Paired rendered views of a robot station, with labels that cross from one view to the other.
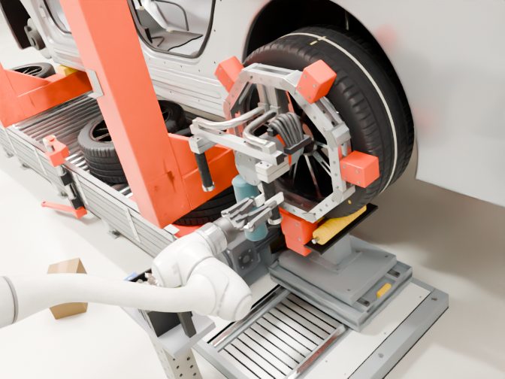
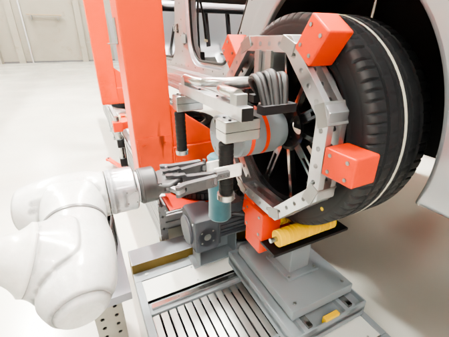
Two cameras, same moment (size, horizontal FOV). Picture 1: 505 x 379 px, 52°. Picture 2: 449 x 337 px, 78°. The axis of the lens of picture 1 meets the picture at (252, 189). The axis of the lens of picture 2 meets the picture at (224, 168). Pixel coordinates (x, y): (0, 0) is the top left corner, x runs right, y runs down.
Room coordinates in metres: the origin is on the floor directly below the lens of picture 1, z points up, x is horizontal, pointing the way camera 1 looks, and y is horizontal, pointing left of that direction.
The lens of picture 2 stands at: (0.69, -0.14, 1.11)
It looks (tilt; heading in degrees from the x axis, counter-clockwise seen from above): 24 degrees down; 9
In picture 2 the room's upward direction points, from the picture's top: straight up
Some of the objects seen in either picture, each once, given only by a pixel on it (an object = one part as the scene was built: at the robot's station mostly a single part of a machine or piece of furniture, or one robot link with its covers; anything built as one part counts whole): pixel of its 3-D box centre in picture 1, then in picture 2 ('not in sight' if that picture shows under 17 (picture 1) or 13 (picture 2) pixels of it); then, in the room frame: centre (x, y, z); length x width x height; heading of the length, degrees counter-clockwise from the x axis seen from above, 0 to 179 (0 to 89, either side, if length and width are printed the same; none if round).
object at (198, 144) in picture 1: (204, 140); (187, 101); (1.59, 0.12, 0.93); 0.09 x 0.05 x 0.05; 125
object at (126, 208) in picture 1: (71, 175); (127, 144); (2.87, 1.07, 0.28); 2.47 x 0.09 x 0.22; 35
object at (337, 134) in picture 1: (284, 145); (268, 129); (1.57, -0.14, 0.85); 0.54 x 0.07 x 0.54; 35
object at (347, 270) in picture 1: (333, 238); (293, 245); (1.66, -0.28, 0.32); 0.40 x 0.30 x 0.28; 35
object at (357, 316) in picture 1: (338, 273); (289, 279); (1.66, -0.28, 0.13); 0.50 x 0.36 x 0.10; 35
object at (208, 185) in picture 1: (204, 169); (180, 132); (1.57, 0.15, 0.83); 0.04 x 0.04 x 0.16
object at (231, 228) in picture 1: (231, 225); (159, 182); (1.20, 0.08, 0.83); 0.09 x 0.08 x 0.07; 125
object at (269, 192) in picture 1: (270, 199); (226, 170); (1.29, -0.05, 0.83); 0.04 x 0.04 x 0.16
